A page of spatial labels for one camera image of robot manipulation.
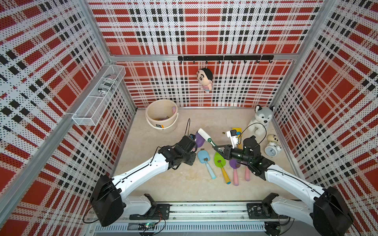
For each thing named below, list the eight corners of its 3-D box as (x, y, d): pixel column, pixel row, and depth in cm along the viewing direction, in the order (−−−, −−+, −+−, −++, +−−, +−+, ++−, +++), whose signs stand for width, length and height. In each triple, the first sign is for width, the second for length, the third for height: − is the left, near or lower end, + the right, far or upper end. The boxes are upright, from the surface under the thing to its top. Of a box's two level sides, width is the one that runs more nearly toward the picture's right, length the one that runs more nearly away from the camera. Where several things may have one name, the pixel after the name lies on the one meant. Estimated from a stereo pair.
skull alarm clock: (263, 154, 96) (267, 148, 90) (267, 137, 104) (271, 131, 98) (274, 159, 94) (280, 153, 87) (278, 142, 102) (283, 135, 96)
